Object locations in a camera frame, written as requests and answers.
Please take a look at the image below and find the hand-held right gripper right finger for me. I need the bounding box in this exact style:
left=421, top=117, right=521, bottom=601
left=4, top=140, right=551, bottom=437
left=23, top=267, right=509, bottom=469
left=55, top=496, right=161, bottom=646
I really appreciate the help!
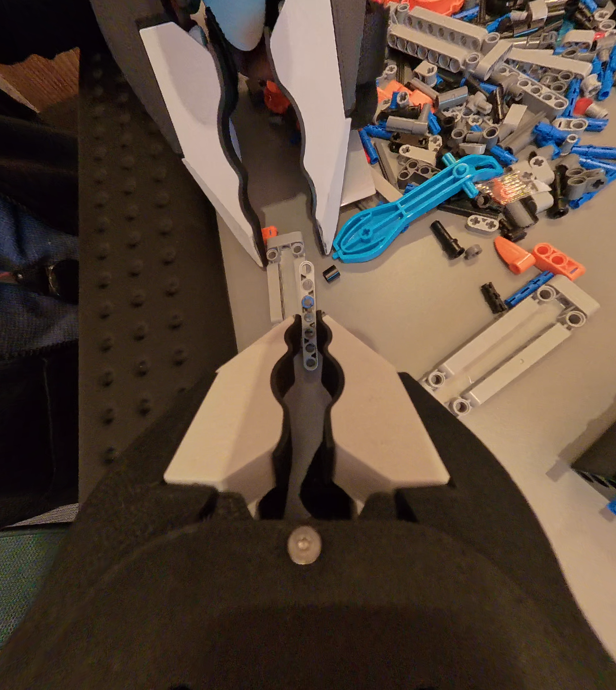
left=314, top=313, right=450, bottom=516

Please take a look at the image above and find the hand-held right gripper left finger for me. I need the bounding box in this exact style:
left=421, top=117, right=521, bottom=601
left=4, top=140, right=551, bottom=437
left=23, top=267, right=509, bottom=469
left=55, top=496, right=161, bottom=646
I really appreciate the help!
left=164, top=315, right=304, bottom=516

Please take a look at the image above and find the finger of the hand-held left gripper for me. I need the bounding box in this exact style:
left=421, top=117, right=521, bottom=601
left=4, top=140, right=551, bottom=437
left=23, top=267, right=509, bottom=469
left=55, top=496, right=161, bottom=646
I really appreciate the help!
left=139, top=22, right=264, bottom=269
left=268, top=0, right=353, bottom=257

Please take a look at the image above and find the dark grey perforated beam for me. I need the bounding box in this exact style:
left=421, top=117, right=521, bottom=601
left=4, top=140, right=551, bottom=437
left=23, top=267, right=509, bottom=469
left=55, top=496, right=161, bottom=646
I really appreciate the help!
left=296, top=289, right=321, bottom=374

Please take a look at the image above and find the pile of toy building pieces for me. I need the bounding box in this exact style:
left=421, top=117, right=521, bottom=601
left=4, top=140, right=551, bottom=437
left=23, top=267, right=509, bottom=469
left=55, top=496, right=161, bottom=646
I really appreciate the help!
left=351, top=0, right=616, bottom=243

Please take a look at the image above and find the black perforated mat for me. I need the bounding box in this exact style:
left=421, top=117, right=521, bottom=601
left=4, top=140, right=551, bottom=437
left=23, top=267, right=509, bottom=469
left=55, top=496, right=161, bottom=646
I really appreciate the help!
left=75, top=43, right=241, bottom=510

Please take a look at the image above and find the turquoise wrench-shaped piece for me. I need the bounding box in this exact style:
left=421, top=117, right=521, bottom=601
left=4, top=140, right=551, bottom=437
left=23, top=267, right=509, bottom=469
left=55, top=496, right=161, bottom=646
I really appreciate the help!
left=332, top=152, right=502, bottom=264

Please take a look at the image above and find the long grey double beam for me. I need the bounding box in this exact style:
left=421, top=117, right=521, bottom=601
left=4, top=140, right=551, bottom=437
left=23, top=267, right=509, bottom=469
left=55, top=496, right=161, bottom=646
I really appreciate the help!
left=420, top=282, right=601, bottom=419

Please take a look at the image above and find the black pin piece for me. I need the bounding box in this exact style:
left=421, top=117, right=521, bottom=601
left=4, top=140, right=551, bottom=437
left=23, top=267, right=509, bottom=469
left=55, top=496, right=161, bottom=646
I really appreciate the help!
left=431, top=218, right=468, bottom=261
left=480, top=282, right=507, bottom=314

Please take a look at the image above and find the small orange fin piece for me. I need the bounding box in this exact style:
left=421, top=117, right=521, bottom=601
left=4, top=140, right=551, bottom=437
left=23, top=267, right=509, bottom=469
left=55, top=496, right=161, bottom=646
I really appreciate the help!
left=494, top=234, right=536, bottom=277

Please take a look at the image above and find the short orange beam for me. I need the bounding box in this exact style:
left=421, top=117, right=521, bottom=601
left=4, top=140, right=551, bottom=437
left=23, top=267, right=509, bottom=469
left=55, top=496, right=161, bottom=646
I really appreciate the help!
left=533, top=242, right=587, bottom=280

